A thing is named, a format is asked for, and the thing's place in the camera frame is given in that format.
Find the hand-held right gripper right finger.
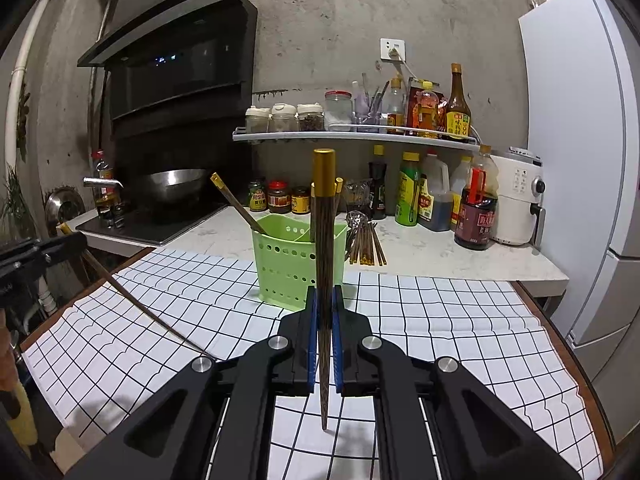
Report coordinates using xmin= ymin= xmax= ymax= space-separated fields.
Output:
xmin=332 ymin=285 xmax=582 ymax=480

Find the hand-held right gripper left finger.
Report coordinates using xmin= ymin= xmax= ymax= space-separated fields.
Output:
xmin=65 ymin=287 xmax=319 ymax=480

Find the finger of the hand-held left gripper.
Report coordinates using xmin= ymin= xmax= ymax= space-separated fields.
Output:
xmin=40 ymin=232 xmax=88 ymax=267

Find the green plastic chopstick holder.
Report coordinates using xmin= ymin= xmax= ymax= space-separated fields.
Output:
xmin=251 ymin=213 xmax=348 ymax=308

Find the person's left forearm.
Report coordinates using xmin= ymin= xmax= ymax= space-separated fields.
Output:
xmin=5 ymin=377 xmax=41 ymax=448

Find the person's left hand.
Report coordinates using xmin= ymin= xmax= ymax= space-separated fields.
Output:
xmin=0 ymin=310 xmax=20 ymax=396

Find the white drain pipe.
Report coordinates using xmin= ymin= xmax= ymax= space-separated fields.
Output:
xmin=32 ymin=275 xmax=58 ymax=321

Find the green plant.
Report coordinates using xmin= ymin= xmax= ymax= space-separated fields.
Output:
xmin=0 ymin=160 xmax=31 ymax=241

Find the red-capped clear bottle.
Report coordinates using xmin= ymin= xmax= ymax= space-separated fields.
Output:
xmin=92 ymin=150 xmax=116 ymax=211

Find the bundle of gold-tipped chopsticks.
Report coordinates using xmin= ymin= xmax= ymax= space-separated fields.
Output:
xmin=348 ymin=220 xmax=388 ymax=267

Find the black glass cooktop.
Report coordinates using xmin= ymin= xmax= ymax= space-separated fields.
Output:
xmin=75 ymin=202 xmax=231 ymax=248

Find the white checkered cloth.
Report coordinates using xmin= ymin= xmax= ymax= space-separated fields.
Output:
xmin=22 ymin=247 xmax=608 ymax=480

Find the steel wok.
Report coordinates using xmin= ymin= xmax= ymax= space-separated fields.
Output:
xmin=82 ymin=168 xmax=210 ymax=226

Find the grey metal pipe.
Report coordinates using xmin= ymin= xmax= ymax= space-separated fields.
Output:
xmin=87 ymin=0 xmax=113 ymax=158

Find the red-lidded chili sauce jar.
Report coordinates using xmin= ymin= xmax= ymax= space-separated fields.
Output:
xmin=266 ymin=180 xmax=292 ymax=214

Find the clear glass jar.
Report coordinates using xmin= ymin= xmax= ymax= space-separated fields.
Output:
xmin=345 ymin=179 xmax=373 ymax=211

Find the slim dark soy sauce bottle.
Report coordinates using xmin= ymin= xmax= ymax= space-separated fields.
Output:
xmin=369 ymin=145 xmax=387 ymax=220

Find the green bottle yellow cap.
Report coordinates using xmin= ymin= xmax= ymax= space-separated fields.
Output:
xmin=395 ymin=152 xmax=421 ymax=227

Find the pale plastic jug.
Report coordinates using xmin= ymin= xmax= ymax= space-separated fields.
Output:
xmin=450 ymin=156 xmax=473 ymax=233

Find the black range hood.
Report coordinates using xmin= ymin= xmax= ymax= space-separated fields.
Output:
xmin=77 ymin=0 xmax=258 ymax=211

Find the white-lidded spice jar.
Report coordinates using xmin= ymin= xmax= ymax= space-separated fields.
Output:
xmin=297 ymin=104 xmax=326 ymax=132
xmin=270 ymin=102 xmax=299 ymax=132
xmin=245 ymin=106 xmax=271 ymax=133

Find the white air fryer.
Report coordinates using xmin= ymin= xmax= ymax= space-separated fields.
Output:
xmin=487 ymin=147 xmax=547 ymax=247

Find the purple utensil cup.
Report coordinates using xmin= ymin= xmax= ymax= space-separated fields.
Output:
xmin=352 ymin=72 xmax=388 ymax=133

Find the red-lidded clear plastic jar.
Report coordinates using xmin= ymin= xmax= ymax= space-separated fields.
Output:
xmin=325 ymin=90 xmax=355 ymax=131

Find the orange-capped clear bottle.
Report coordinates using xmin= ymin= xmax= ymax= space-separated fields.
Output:
xmin=386 ymin=77 xmax=406 ymax=135

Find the yellow-capped cooking oil bottle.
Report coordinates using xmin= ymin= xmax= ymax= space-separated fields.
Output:
xmin=415 ymin=81 xmax=443 ymax=139

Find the tall brown sauce bottle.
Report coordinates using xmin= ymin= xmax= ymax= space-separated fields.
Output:
xmin=444 ymin=63 xmax=473 ymax=142

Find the white refrigerator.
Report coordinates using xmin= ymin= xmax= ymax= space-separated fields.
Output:
xmin=517 ymin=0 xmax=640 ymax=346

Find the brown oil jug with handle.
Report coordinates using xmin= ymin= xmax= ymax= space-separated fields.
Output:
xmin=419 ymin=152 xmax=453 ymax=232

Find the white wall pipe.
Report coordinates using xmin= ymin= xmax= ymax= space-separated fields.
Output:
xmin=5 ymin=0 xmax=66 ymax=161

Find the large red-handled soy sauce bottle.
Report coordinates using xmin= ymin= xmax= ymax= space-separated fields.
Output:
xmin=454 ymin=145 xmax=501 ymax=252

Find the white wall shelf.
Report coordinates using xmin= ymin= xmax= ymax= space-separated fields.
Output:
xmin=232 ymin=125 xmax=476 ymax=153

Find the white plug and cable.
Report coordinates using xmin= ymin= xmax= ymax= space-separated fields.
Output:
xmin=388 ymin=46 xmax=418 ymax=81

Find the white wall socket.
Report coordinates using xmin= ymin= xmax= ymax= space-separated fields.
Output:
xmin=380 ymin=37 xmax=406 ymax=63

